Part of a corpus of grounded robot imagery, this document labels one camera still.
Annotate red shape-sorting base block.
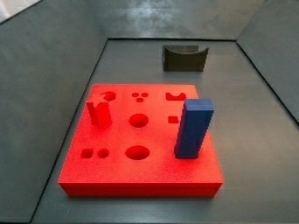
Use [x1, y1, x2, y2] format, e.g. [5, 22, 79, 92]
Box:
[59, 84, 223, 197]

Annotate black curved fixture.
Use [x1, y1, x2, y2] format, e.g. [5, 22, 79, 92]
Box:
[163, 45, 209, 72]

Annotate red star-shaped peg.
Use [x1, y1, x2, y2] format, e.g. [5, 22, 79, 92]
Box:
[85, 94, 112, 129]

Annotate dark blue rectangular peg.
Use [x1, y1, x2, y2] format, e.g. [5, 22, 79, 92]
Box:
[173, 99, 215, 159]

